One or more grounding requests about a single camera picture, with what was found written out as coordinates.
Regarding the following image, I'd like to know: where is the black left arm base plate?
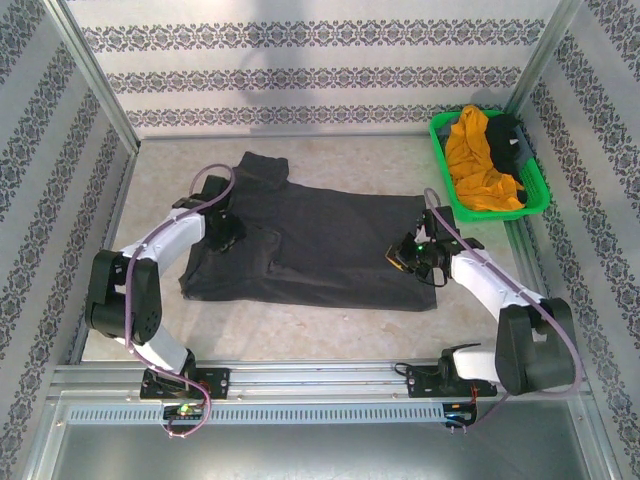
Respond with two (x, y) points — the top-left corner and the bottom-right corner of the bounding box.
(139, 367), (231, 400)

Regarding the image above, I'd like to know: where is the yellow t-shirt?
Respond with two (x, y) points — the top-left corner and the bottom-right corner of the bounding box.
(443, 104), (525, 214)

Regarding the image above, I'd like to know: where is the aluminium frame post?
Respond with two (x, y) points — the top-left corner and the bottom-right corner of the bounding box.
(43, 0), (140, 157)
(501, 0), (586, 115)

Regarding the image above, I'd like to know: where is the black t-shirt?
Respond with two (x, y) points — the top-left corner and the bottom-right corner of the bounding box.
(485, 113), (529, 206)

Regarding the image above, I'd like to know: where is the aluminium mounting rail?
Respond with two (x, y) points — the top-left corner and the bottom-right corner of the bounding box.
(49, 359), (586, 399)

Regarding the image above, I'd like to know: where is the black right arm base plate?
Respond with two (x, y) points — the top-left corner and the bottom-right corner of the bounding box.
(405, 363), (499, 399)

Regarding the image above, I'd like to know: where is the grey slotted cable duct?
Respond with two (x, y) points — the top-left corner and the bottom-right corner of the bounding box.
(64, 402), (451, 426)

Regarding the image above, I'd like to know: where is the dark grey t-shirt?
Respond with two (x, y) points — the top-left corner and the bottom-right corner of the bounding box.
(179, 151), (439, 312)

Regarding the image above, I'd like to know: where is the green plastic basket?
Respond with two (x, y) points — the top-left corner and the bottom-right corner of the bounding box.
(428, 108), (551, 224)

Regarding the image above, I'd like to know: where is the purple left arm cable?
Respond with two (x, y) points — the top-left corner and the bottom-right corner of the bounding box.
(123, 164), (236, 441)

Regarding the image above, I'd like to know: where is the aluminium side rail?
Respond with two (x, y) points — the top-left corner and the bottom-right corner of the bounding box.
(501, 218), (545, 282)

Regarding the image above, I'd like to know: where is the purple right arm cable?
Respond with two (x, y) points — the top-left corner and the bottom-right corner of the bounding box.
(423, 187), (586, 431)

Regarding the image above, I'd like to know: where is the grey garment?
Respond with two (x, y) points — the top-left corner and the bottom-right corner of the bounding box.
(513, 124), (535, 167)

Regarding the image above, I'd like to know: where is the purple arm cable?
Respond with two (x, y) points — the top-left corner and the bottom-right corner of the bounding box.
(423, 187), (586, 431)
(123, 164), (236, 441)

